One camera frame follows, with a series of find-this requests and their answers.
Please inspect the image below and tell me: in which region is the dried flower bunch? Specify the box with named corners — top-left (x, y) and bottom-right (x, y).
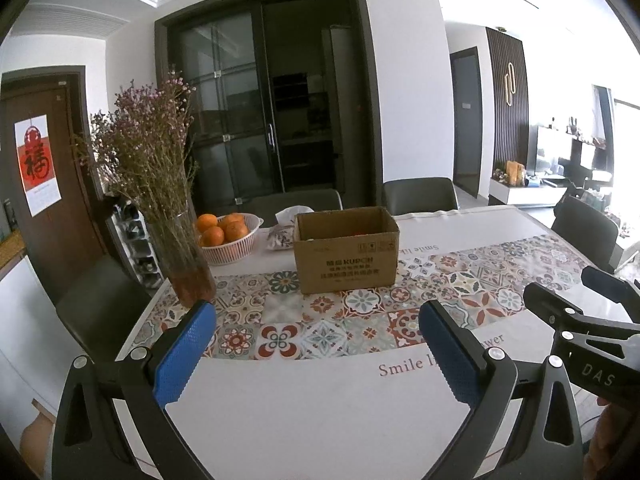
top-left (72, 65), bottom-right (201, 241)

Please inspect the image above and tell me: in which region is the patterned white tablecloth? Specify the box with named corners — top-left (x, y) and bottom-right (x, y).
top-left (115, 205), bottom-right (640, 480)

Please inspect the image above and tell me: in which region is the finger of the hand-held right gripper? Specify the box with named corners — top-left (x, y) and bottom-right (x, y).
top-left (522, 282), bottom-right (640, 347)
top-left (581, 265), bottom-right (640, 322)

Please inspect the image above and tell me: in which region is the dark sliding glass door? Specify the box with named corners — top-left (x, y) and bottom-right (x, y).
top-left (154, 0), bottom-right (386, 211)

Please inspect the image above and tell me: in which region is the dark interior door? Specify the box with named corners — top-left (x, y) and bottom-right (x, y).
top-left (449, 46), bottom-right (487, 198)

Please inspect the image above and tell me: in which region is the grey dining chair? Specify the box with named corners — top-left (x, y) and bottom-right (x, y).
top-left (381, 176), bottom-right (460, 216)
top-left (54, 252), bottom-right (166, 361)
top-left (551, 194), bottom-right (621, 275)
top-left (245, 188), bottom-right (344, 228)

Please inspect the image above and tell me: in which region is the person's right hand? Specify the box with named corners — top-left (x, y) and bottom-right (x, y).
top-left (582, 397), bottom-right (640, 480)

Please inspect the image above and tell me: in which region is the glass vase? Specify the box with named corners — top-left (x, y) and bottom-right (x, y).
top-left (145, 205), bottom-right (217, 308)

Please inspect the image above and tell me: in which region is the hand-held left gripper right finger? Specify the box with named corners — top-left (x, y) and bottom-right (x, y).
top-left (419, 300), bottom-right (583, 480)

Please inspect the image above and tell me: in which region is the brown cardboard box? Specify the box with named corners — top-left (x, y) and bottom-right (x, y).
top-left (293, 206), bottom-right (401, 295)

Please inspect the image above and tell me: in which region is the red white wall calendar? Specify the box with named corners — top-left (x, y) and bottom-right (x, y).
top-left (13, 114), bottom-right (62, 218)

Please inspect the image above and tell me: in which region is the brown wooden door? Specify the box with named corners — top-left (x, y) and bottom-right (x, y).
top-left (0, 66), bottom-right (108, 281)

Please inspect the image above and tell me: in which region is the white plastic fruit basket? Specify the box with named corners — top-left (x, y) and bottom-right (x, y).
top-left (197, 212), bottom-right (264, 267)

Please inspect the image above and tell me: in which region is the dark slatted wall panel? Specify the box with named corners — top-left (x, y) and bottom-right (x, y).
top-left (485, 27), bottom-right (531, 196)

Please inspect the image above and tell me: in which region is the white tissue pack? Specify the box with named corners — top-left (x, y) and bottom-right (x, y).
top-left (275, 206), bottom-right (316, 224)

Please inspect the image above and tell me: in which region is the clear plastic bag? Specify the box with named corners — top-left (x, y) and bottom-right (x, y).
top-left (265, 225), bottom-right (297, 252)

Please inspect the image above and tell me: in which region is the shoe rack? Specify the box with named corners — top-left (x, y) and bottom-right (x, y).
top-left (110, 200), bottom-right (163, 291)

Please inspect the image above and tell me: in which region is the white low cabinet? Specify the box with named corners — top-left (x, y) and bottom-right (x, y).
top-left (489, 177), bottom-right (581, 209)

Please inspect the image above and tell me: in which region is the white wood-top cabinet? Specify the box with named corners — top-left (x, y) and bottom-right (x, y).
top-left (0, 237), bottom-right (76, 461)

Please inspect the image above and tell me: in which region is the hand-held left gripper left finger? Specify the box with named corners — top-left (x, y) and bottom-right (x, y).
top-left (52, 300), bottom-right (218, 480)

